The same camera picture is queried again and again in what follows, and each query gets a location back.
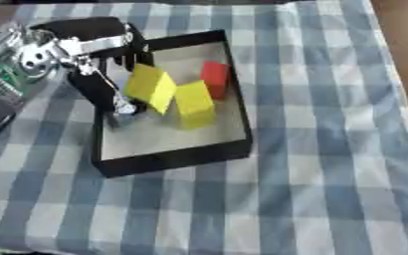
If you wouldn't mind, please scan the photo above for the black box with white inside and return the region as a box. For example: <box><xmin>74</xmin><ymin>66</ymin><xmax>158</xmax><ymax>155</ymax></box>
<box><xmin>89</xmin><ymin>29</ymin><xmax>255</xmax><ymax>179</ymax></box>

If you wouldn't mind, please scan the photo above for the red block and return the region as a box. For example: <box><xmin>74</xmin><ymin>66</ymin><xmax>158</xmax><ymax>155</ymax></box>
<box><xmin>198</xmin><ymin>60</ymin><xmax>232</xmax><ymax>101</ymax></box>

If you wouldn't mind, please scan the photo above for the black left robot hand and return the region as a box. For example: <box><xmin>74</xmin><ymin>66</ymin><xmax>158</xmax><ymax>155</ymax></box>
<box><xmin>28</xmin><ymin>17</ymin><xmax>155</xmax><ymax>118</ymax></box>

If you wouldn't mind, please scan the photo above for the yellow block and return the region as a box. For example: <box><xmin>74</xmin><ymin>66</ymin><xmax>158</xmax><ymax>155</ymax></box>
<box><xmin>121</xmin><ymin>63</ymin><xmax>180</xmax><ymax>117</ymax></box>
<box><xmin>172</xmin><ymin>80</ymin><xmax>218</xmax><ymax>130</ymax></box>

